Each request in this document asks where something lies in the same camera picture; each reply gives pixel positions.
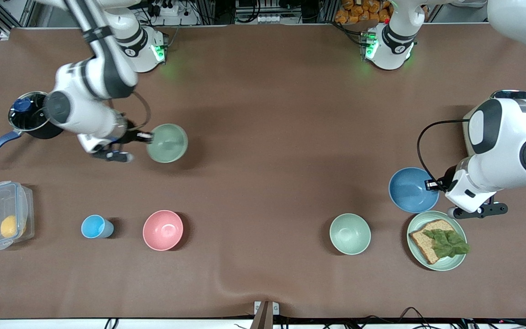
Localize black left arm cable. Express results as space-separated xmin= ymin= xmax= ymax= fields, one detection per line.
xmin=416 ymin=119 xmax=472 ymax=184

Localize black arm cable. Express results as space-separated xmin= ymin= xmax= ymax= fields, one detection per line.
xmin=108 ymin=90 xmax=152 ymax=132
xmin=416 ymin=119 xmax=472 ymax=184

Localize brown bread slice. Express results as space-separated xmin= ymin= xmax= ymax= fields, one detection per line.
xmin=409 ymin=219 xmax=456 ymax=265

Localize metal table edge bracket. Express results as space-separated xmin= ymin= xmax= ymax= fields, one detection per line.
xmin=250 ymin=300 xmax=280 ymax=329

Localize beige chrome toaster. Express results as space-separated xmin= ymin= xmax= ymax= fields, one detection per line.
xmin=463 ymin=90 xmax=526 ymax=154

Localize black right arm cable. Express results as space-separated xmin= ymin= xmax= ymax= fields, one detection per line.
xmin=108 ymin=90 xmax=152 ymax=132

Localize yellow lemon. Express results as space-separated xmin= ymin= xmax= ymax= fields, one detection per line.
xmin=0 ymin=215 xmax=26 ymax=239

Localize green lettuce leaf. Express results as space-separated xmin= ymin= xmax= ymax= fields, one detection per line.
xmin=423 ymin=228 xmax=471 ymax=258

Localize blue bowl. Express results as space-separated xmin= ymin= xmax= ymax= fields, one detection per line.
xmin=388 ymin=167 xmax=440 ymax=214

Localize pale green plate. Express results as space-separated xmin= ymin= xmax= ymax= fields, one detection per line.
xmin=406 ymin=210 xmax=468 ymax=272

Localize orange snack bags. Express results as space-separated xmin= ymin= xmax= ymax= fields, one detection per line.
xmin=335 ymin=0 xmax=392 ymax=24

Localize light blue cup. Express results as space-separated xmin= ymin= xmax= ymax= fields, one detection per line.
xmin=81 ymin=214 xmax=114 ymax=239

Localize pink bowl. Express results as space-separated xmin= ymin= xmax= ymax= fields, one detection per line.
xmin=142 ymin=210 xmax=184 ymax=251

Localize glass lid blue knob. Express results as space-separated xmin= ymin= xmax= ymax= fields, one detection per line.
xmin=8 ymin=90 xmax=52 ymax=132

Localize pale green bowl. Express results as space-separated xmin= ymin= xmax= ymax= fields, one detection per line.
xmin=146 ymin=123 xmax=189 ymax=164
xmin=329 ymin=213 xmax=372 ymax=255

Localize white power strip with plugs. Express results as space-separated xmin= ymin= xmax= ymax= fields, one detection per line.
xmin=147 ymin=0 xmax=200 ymax=26

